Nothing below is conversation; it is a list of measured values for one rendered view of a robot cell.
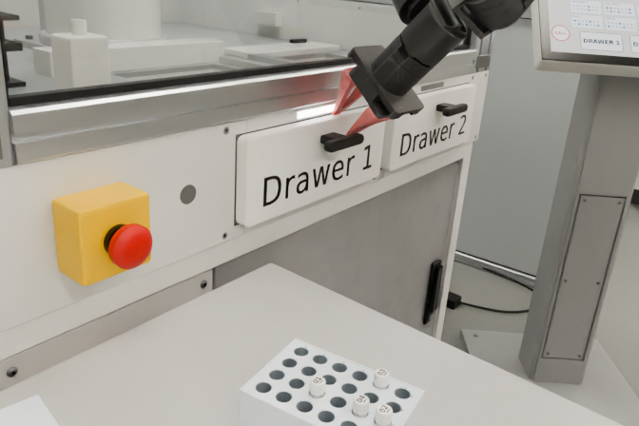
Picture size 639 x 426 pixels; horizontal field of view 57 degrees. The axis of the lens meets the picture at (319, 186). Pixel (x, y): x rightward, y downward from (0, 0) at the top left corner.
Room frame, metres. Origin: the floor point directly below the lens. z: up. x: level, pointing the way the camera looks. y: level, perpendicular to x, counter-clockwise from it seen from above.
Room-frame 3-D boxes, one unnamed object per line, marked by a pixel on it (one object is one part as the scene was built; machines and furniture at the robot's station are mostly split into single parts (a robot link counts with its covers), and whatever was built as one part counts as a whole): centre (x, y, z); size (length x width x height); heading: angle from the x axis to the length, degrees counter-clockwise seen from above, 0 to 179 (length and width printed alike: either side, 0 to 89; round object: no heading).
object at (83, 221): (0.48, 0.19, 0.88); 0.07 x 0.05 x 0.07; 143
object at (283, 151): (0.75, 0.00, 0.87); 0.29 x 0.02 x 0.11; 143
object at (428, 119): (1.00, -0.19, 0.87); 0.29 x 0.02 x 0.11; 143
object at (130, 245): (0.46, 0.16, 0.88); 0.04 x 0.03 x 0.04; 143
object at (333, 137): (0.74, -0.02, 0.91); 0.07 x 0.04 x 0.01; 143
